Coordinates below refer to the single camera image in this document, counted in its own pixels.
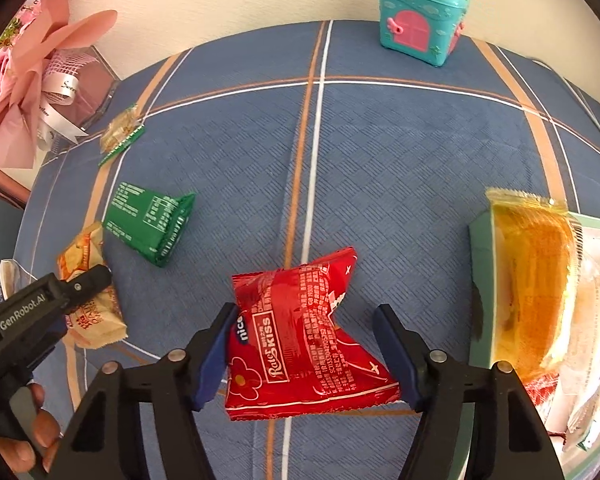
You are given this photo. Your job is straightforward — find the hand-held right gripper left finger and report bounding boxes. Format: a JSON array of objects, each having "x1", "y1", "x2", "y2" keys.
[{"x1": 47, "y1": 302, "x2": 241, "y2": 480}]

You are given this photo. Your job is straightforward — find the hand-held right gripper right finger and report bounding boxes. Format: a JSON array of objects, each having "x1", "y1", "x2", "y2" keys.
[{"x1": 372, "y1": 304, "x2": 566, "y2": 480}]

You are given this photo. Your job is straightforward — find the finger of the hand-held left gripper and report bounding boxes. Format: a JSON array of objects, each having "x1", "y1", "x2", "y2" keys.
[{"x1": 55, "y1": 264, "x2": 114, "y2": 312}]

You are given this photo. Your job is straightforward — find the orange cream snack packet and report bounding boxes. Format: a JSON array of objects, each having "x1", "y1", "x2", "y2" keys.
[{"x1": 56, "y1": 222, "x2": 128, "y2": 350}]

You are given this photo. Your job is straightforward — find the red snack packet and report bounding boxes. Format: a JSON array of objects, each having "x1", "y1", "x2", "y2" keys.
[{"x1": 224, "y1": 246, "x2": 402, "y2": 422}]

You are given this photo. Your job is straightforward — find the green-edged white cardboard tray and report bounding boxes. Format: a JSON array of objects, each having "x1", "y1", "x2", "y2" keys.
[{"x1": 467, "y1": 210, "x2": 600, "y2": 480}]

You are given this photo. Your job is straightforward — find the person's left hand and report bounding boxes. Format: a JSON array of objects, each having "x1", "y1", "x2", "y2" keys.
[{"x1": 0, "y1": 382, "x2": 63, "y2": 473}]

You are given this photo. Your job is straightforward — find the dark green snack packet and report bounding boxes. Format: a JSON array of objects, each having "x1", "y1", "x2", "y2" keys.
[{"x1": 102, "y1": 181, "x2": 197, "y2": 267}]

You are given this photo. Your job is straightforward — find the dark furniture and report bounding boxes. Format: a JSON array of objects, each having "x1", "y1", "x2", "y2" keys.
[{"x1": 0, "y1": 165, "x2": 33, "y2": 311}]

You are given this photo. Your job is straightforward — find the yellow cake packet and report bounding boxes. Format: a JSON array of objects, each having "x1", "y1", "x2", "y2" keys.
[{"x1": 485, "y1": 187, "x2": 586, "y2": 386}]

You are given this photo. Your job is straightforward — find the small green yellow packet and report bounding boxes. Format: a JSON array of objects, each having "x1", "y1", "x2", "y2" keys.
[{"x1": 98, "y1": 104, "x2": 146, "y2": 167}]

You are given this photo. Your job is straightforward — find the pink flower bouquet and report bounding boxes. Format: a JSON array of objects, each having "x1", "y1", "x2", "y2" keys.
[{"x1": 0, "y1": 0, "x2": 118, "y2": 171}]

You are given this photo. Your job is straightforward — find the clear pink box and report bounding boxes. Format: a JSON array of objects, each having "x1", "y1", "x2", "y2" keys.
[{"x1": 55, "y1": 46, "x2": 122, "y2": 128}]

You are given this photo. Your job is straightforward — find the teal toy house box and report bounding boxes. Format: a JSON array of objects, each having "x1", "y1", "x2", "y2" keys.
[{"x1": 376, "y1": 0, "x2": 468, "y2": 67}]

